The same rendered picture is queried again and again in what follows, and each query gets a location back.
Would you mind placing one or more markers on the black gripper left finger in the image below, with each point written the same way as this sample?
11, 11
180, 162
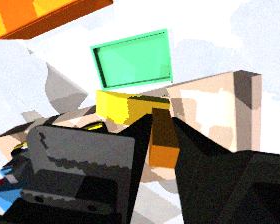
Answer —
118, 156

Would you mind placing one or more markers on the yellow wedge with orange handle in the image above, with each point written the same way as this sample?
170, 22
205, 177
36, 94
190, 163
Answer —
125, 108

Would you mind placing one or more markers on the green tray floor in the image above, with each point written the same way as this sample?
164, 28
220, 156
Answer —
135, 60

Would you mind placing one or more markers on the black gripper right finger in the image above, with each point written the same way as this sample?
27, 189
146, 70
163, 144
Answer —
212, 180

